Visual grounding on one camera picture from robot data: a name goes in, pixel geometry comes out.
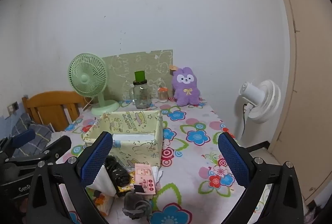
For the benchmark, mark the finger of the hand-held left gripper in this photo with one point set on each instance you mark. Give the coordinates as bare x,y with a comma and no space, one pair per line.
24,137
58,145

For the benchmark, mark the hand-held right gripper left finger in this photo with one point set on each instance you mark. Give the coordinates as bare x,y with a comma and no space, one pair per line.
97,156

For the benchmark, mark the glass mug jar green lid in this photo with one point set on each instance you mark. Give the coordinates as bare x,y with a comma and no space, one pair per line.
141,97

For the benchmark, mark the dark grey sock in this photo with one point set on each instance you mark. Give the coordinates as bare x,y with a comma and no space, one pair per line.
134,204

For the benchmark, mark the blue plaid blanket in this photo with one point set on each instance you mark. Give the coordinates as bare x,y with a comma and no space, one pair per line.
23,121

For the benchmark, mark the pink packet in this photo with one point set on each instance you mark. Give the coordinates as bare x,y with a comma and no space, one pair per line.
145,177

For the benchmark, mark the small jar orange lid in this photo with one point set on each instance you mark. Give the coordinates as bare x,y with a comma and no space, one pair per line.
163,96

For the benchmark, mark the green desk fan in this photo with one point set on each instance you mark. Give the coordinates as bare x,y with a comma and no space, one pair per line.
85,78

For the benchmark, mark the purple plush bunny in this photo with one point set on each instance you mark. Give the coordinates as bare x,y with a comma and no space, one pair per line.
185,94

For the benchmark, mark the white standing fan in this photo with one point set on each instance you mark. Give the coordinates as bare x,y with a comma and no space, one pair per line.
264,99

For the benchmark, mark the wall outlet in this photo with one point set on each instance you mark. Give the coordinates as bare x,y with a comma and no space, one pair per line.
13,107

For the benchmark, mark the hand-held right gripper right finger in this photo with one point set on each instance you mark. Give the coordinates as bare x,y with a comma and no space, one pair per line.
233,159

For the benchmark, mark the beige door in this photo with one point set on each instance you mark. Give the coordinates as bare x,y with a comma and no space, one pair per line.
311,84

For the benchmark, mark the yellow packet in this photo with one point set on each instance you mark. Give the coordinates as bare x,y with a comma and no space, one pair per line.
125,189

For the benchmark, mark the black plastic bag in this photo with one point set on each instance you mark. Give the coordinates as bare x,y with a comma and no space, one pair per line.
116,172

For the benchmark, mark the white cloth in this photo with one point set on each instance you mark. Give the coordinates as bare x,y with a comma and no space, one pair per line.
103,182

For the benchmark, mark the yellow printed box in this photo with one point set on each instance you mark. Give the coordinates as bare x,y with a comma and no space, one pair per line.
140,151

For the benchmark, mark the wooden headboard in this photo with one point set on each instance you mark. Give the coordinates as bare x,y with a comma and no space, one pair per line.
51,102

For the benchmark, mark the green printed board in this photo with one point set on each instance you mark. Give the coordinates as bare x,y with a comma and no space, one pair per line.
124,65

